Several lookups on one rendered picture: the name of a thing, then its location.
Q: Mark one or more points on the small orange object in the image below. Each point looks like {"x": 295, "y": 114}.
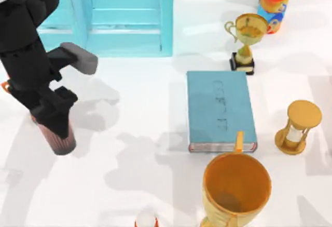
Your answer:
{"x": 5, "y": 86}

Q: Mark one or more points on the brown ribbed cup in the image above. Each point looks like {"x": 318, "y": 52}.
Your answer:
{"x": 61, "y": 144}

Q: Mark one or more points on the blue book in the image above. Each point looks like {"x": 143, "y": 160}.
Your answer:
{"x": 218, "y": 107}

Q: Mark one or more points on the wooden hourglass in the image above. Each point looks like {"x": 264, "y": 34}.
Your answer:
{"x": 298, "y": 123}

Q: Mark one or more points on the red and blue can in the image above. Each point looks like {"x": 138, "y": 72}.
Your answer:
{"x": 276, "y": 8}

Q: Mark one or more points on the white and orange object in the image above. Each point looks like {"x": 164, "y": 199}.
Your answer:
{"x": 146, "y": 218}

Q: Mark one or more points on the light blue rack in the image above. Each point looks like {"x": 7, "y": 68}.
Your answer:
{"x": 124, "y": 16}

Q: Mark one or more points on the small gold trophy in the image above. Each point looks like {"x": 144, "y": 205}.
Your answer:
{"x": 250, "y": 31}

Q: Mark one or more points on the large gold trophy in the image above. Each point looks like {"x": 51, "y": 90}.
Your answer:
{"x": 236, "y": 183}

